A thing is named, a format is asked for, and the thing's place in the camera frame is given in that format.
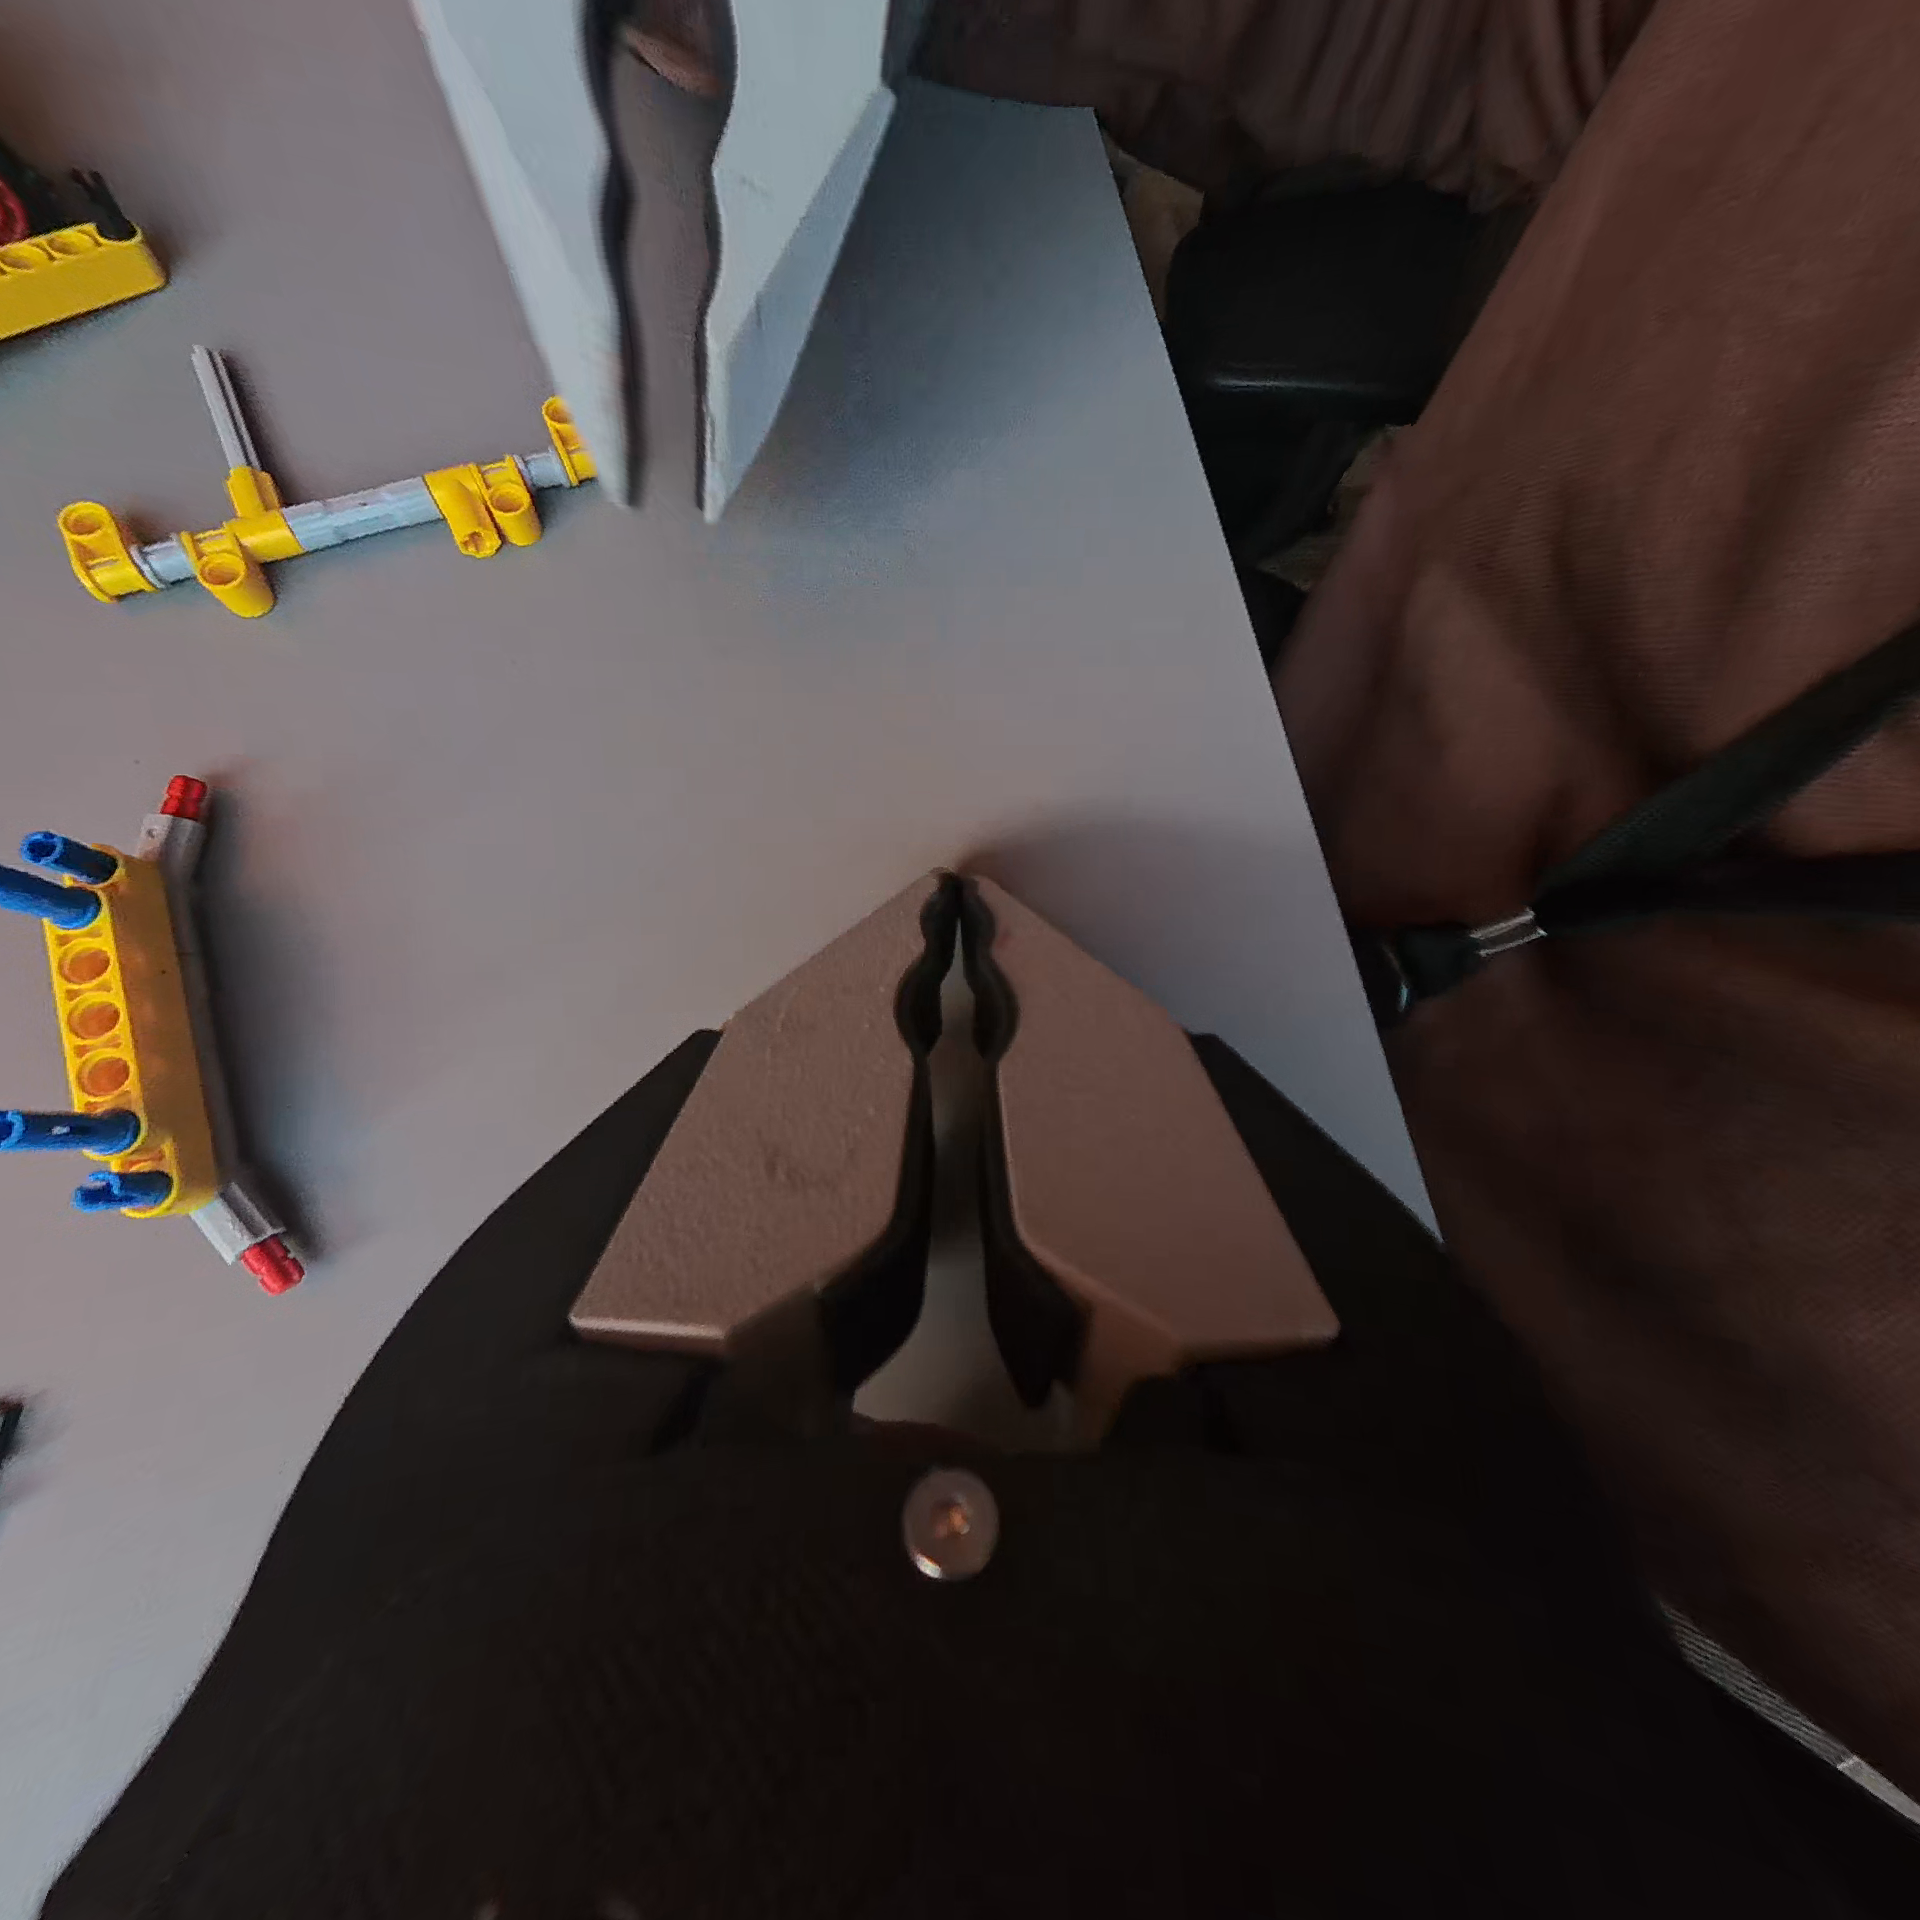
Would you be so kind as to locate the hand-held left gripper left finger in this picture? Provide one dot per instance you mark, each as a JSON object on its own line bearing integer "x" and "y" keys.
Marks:
{"x": 749, "y": 1172}

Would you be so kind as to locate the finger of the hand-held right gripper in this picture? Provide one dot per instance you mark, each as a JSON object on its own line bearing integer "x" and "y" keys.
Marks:
{"x": 795, "y": 196}
{"x": 523, "y": 182}

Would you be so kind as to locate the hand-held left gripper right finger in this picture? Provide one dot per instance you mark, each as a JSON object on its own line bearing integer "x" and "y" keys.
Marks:
{"x": 1141, "y": 1172}

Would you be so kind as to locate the grey axle yellow connector assembly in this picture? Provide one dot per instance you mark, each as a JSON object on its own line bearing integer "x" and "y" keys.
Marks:
{"x": 358, "y": 510}

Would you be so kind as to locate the grey lego axle red ends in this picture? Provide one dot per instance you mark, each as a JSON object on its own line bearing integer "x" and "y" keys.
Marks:
{"x": 258, "y": 1237}

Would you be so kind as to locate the yellow black lego bulldozer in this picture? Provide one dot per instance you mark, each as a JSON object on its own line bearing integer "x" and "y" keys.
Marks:
{"x": 75, "y": 277}

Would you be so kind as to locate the yellow lego beam blue pins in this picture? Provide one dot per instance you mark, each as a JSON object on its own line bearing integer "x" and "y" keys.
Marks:
{"x": 112, "y": 1021}

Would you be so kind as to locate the small black lego piece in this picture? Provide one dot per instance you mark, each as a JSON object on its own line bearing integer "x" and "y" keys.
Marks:
{"x": 6, "y": 1433}

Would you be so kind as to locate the black chair part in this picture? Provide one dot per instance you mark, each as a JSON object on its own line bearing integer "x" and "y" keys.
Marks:
{"x": 1305, "y": 301}

